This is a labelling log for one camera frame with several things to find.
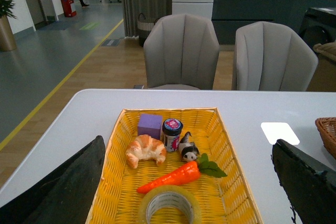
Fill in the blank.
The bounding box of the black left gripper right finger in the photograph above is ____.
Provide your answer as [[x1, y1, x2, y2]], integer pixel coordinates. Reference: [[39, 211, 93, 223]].
[[271, 139, 335, 223]]

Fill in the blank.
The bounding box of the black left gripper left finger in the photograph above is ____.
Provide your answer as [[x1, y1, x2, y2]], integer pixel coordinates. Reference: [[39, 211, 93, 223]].
[[1, 135, 106, 223]]

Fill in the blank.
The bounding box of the clear packing tape roll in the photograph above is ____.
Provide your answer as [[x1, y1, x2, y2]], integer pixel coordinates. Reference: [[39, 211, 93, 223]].
[[138, 185, 202, 223]]

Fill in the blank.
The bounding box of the brown wicker basket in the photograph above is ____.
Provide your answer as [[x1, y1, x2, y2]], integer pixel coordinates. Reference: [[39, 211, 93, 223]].
[[315, 117, 336, 158]]

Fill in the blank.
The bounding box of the yellow woven basket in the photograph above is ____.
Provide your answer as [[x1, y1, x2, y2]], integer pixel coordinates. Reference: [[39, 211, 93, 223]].
[[87, 108, 263, 223]]

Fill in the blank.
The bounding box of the woven laundry basket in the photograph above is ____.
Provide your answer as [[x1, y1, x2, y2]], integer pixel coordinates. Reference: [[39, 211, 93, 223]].
[[137, 13, 159, 47]]

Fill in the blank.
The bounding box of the toy croissant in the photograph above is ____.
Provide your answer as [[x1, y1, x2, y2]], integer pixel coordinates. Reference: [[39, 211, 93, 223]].
[[125, 134, 166, 169]]

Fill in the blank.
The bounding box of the tan sofa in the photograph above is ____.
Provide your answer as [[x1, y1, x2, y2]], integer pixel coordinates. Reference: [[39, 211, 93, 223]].
[[307, 42, 335, 92]]

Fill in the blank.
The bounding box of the purple foam block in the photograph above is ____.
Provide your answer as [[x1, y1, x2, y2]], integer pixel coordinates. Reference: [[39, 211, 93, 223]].
[[138, 113, 163, 140]]

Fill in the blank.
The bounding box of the orange toy carrot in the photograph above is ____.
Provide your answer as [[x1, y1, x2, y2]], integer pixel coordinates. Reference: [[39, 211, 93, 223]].
[[136, 153, 227, 194]]

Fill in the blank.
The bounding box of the panda figurine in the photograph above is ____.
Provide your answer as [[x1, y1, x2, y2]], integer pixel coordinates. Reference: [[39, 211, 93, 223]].
[[178, 131, 200, 162]]

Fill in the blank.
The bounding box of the small dark jam jar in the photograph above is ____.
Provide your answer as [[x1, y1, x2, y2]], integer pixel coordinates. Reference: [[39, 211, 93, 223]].
[[162, 118, 183, 152]]

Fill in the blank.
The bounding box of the grey chair right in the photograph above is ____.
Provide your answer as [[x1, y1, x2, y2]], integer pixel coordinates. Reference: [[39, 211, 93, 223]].
[[232, 22, 318, 92]]

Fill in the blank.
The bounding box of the grey chair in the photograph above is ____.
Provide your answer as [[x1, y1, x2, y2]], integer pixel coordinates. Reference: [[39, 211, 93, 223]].
[[232, 22, 318, 92], [143, 14, 220, 90]]

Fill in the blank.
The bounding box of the black appliance cabinet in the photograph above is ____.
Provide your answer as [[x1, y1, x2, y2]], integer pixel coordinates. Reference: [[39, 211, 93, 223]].
[[299, 7, 335, 49]]

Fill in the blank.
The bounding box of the potted plant brass pot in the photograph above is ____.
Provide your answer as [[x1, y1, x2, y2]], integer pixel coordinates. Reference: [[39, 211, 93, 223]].
[[1, 0, 17, 51]]

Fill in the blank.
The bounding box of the grey chair left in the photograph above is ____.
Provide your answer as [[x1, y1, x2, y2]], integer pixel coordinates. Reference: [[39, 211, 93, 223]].
[[143, 14, 220, 90]]

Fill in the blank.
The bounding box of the dark kitchen counter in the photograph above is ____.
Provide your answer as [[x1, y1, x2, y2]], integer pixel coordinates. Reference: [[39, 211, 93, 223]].
[[212, 0, 335, 45]]

